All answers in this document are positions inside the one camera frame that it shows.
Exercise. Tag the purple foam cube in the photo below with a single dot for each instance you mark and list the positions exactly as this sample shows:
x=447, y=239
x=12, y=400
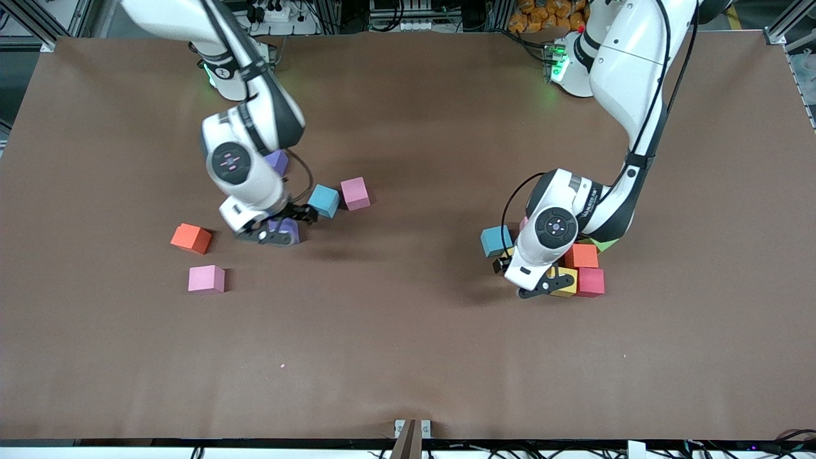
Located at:
x=285, y=224
x=278, y=162

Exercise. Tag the blue foam cube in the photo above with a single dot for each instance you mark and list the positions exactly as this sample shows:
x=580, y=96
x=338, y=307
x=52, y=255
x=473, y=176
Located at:
x=494, y=241
x=324, y=201

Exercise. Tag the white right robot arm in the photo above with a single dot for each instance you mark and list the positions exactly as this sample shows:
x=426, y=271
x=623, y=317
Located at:
x=252, y=185

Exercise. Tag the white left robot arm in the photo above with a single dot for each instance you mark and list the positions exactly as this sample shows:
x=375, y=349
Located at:
x=628, y=76

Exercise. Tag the orange foam cube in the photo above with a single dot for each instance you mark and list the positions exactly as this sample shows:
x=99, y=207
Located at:
x=191, y=238
x=583, y=256

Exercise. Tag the red foam cube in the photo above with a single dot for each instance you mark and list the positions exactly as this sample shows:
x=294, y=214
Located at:
x=591, y=282

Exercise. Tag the green foam cube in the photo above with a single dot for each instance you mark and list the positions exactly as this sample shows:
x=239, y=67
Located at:
x=605, y=245

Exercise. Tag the white power strip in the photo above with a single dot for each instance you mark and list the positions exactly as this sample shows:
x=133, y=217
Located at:
x=414, y=25
x=280, y=13

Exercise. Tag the bag of orange items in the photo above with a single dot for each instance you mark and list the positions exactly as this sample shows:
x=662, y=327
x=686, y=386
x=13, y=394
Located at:
x=542, y=16

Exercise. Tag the grey metal camera bracket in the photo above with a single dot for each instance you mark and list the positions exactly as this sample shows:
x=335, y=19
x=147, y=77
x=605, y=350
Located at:
x=412, y=433

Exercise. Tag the aluminium frame profile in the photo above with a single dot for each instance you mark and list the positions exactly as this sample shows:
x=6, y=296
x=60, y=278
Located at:
x=787, y=25
x=64, y=19

